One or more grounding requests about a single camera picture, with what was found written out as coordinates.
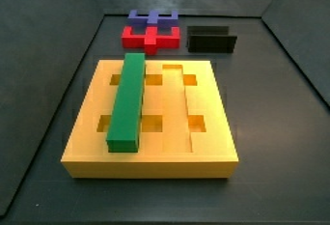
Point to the red fork-shaped block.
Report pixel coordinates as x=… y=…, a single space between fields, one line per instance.
x=150 y=41

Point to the purple fork-shaped block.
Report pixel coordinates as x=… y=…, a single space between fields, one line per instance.
x=152 y=19

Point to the yellow slotted board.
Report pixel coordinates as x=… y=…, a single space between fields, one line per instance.
x=185 y=138

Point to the black angle bracket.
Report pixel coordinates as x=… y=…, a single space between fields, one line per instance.
x=210 y=39

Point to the green bar block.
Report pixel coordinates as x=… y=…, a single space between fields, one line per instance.
x=123 y=131

